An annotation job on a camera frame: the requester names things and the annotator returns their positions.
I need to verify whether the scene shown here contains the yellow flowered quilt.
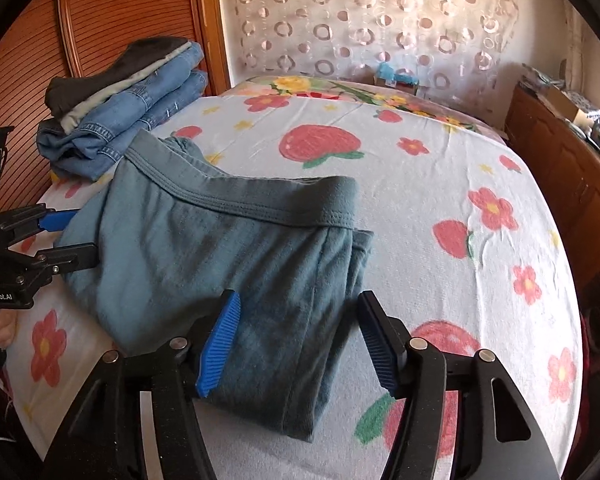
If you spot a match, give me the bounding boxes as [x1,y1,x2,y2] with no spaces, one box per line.
[240,75,506,136]

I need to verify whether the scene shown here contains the cardboard box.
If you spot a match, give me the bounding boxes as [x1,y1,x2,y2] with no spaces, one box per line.
[544,84,600,128]

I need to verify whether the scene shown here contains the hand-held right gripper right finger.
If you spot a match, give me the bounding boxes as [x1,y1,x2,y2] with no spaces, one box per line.
[356,290,561,480]

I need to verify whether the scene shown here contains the black folded pants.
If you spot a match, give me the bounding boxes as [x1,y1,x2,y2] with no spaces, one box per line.
[46,36,190,117]

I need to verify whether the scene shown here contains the wooden low cabinet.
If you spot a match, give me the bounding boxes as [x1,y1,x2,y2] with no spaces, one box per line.
[504,82,600,311]

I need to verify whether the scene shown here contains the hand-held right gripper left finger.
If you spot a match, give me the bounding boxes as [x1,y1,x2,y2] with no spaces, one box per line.
[42,289,243,480]

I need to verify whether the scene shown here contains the teal short pants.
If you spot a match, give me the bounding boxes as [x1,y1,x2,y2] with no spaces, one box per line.
[55,131,376,444]

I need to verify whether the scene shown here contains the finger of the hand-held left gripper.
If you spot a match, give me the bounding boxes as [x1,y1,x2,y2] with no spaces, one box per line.
[9,241,99,283]
[0,207,80,242]

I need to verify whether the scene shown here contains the grey folded pants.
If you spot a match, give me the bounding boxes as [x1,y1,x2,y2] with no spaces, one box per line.
[59,40,193,133]

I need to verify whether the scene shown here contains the blue denim jeans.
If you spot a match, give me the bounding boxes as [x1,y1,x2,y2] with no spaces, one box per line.
[71,42,204,138]
[36,71,209,182]

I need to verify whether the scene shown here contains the floral bed sheet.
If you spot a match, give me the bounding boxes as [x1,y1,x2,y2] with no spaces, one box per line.
[2,76,583,480]

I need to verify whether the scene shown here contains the circle patterned sheer curtain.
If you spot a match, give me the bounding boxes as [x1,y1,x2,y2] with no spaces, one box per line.
[229,0,522,92]

